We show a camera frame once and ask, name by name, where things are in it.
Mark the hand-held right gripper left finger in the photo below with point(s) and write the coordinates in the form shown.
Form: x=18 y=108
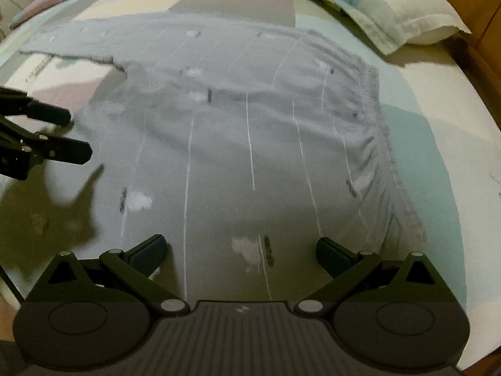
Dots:
x=150 y=254

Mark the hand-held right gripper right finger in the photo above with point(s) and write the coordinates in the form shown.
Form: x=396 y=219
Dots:
x=332 y=256

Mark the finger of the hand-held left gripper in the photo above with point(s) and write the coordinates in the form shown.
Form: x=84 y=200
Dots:
x=54 y=115
x=70 y=152

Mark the grey patterned sweater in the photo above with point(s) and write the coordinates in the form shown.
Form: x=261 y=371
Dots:
x=235 y=145

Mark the checked pillow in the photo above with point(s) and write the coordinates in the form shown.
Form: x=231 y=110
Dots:
x=391 y=8

